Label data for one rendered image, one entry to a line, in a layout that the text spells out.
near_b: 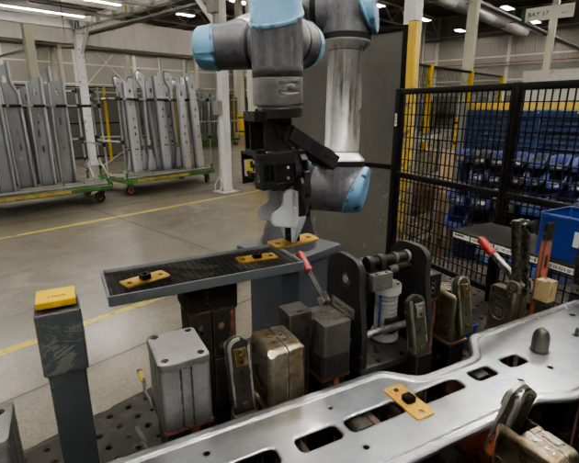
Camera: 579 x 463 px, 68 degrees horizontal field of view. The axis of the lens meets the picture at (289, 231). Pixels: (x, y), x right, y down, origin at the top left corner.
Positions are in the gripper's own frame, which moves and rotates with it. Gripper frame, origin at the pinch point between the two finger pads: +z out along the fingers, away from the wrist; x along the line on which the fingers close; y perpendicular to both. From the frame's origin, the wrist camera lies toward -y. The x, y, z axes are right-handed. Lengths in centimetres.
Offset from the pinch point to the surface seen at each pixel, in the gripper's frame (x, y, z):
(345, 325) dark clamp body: 2.0, -9.7, 19.8
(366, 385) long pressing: 10.9, -7.5, 26.5
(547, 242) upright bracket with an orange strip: 6, -68, 14
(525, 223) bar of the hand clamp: 6, -58, 8
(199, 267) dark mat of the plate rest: -18.4, 10.5, 10.3
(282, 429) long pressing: 12.6, 10.3, 25.8
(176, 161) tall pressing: -783, -214, 103
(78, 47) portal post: -1181, -120, -136
